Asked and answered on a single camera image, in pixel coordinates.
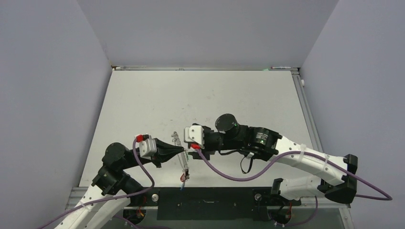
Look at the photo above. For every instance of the metal crescent keyring plate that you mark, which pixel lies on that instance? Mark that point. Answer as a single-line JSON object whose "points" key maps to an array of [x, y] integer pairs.
{"points": [[181, 156]]}

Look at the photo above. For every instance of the rear aluminium rail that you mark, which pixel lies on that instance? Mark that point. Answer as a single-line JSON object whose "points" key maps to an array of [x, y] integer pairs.
{"points": [[205, 68]]}

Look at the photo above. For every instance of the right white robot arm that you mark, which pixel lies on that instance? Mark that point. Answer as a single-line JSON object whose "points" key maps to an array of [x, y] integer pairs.
{"points": [[331, 177]]}

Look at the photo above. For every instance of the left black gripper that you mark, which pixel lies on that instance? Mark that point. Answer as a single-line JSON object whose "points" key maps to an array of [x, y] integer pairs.
{"points": [[162, 154]]}

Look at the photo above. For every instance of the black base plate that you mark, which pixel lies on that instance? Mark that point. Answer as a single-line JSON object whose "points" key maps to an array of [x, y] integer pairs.
{"points": [[207, 203]]}

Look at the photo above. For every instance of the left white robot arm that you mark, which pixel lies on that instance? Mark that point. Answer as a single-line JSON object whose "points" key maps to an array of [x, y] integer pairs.
{"points": [[112, 188]]}

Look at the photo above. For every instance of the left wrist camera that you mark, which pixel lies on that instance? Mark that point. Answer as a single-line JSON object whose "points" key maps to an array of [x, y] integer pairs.
{"points": [[147, 146]]}

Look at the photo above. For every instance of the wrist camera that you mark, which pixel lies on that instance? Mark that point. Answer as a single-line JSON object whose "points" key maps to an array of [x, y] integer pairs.
{"points": [[147, 146], [194, 135]]}

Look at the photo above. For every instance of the front aluminium rail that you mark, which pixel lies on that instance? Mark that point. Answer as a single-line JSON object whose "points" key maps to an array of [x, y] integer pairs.
{"points": [[78, 192]]}

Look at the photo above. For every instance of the right aluminium rail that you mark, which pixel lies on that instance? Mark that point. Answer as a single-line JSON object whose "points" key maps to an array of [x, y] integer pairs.
{"points": [[311, 126]]}

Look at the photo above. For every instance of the aluminium rail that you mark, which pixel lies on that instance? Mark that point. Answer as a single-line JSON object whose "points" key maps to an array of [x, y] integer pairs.
{"points": [[78, 192], [311, 126], [205, 68]]}

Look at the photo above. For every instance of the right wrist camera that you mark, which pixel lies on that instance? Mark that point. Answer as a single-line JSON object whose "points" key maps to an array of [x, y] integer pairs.
{"points": [[194, 135]]}

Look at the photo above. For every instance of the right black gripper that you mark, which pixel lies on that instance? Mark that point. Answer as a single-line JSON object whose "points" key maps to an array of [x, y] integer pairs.
{"points": [[205, 151]]}

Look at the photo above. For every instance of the red tagged key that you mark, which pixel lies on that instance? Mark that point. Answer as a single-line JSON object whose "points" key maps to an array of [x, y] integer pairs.
{"points": [[185, 176]]}

